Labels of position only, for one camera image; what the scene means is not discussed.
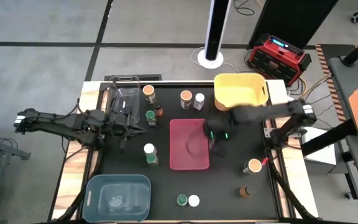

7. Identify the yellow plastic bin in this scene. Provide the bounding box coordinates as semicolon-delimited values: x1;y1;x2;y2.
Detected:
213;73;269;112

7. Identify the bagel seasoning jar white lid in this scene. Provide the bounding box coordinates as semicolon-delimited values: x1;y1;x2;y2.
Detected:
193;92;206;111
188;194;201;208
143;142;157;156

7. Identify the clear plastic bag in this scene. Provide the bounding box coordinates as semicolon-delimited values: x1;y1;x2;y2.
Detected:
99;183;150;215

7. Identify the black tower pole white base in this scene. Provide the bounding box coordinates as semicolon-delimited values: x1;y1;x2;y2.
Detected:
196;0;233;70

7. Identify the pink plastic bin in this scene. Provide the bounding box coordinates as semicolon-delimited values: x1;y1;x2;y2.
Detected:
169;118;211;171

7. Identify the white box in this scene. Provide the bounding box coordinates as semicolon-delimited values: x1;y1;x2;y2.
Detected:
301;126;337;166

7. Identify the black room divider panel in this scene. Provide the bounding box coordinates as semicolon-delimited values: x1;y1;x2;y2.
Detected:
248;0;340;50

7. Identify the grey desk frame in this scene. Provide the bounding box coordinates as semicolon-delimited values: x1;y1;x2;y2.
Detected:
0;124;32;224

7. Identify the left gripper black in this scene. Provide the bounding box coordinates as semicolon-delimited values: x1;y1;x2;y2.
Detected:
106;105;148;156

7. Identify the black floor cable loop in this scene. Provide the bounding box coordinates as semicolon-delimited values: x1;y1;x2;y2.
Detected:
233;0;256;16

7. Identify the blue plastic bin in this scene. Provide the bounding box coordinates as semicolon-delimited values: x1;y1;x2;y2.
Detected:
82;174;152;223

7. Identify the red portable power station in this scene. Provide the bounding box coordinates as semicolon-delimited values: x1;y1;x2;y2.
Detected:
247;33;312;87

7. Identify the black aluminium table frame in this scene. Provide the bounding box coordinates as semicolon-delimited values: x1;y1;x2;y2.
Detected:
96;80;288;222

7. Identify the furikake jar tan lid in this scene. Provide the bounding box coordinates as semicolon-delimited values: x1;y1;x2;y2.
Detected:
180;90;193;110
247;158;263;174
142;84;157;105

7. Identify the hazard striped floor strip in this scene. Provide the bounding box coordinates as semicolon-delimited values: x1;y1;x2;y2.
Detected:
314;44;348;123

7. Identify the grey side table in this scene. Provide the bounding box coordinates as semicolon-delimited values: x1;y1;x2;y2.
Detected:
327;55;358;214

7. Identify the clear plastic bin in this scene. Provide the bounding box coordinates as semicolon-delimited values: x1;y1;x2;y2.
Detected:
105;75;142;126

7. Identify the black frame strut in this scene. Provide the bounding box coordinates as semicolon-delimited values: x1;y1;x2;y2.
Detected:
59;183;91;222
268;167;315;222

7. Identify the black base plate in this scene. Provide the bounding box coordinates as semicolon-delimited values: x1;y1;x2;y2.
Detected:
103;73;163;82

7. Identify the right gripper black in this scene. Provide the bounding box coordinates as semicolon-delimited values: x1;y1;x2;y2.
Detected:
203;112;239;157

